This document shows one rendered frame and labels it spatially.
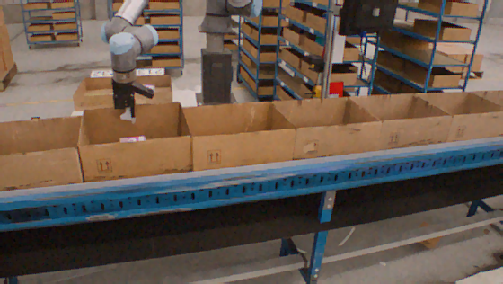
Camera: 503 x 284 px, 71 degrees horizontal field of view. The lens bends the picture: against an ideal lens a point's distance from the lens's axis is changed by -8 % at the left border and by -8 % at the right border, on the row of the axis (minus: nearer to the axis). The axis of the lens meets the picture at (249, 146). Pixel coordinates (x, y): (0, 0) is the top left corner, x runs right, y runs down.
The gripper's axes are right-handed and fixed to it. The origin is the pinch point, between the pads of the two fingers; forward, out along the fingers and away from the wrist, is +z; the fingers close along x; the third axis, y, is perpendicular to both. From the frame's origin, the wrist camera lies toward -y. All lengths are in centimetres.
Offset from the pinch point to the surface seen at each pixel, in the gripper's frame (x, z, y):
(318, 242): 47, 40, -73
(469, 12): -95, -15, -259
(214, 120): 2.4, 2.0, -33.4
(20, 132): 1.9, -0.2, 45.8
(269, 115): 4, 0, -58
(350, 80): -94, 45, -163
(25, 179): 31.2, -2.0, 38.5
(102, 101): -73, 37, 19
